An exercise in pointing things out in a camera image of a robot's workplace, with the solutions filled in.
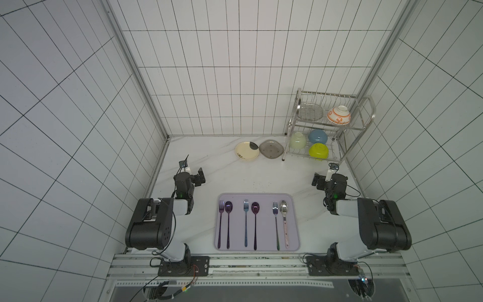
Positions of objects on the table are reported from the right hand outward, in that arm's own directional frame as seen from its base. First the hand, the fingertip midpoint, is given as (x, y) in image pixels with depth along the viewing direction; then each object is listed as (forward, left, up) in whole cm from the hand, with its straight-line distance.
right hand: (319, 171), depth 95 cm
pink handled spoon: (-19, +19, -4) cm, 27 cm away
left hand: (-5, +66, +1) cm, 67 cm away
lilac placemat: (-25, +32, -6) cm, 41 cm away
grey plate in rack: (+23, +6, +21) cm, 32 cm away
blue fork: (-18, +37, -5) cm, 42 cm away
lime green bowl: (+12, -1, +2) cm, 13 cm away
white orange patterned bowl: (+15, -5, +25) cm, 30 cm away
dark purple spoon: (-20, +33, -4) cm, 38 cm away
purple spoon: (-21, +46, -4) cm, 50 cm away
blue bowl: (+23, -3, +2) cm, 23 cm away
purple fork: (-20, +49, -4) cm, 53 cm away
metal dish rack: (+12, +1, +21) cm, 24 cm away
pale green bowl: (+19, +10, +3) cm, 21 cm away
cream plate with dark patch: (+17, +39, -6) cm, 43 cm away
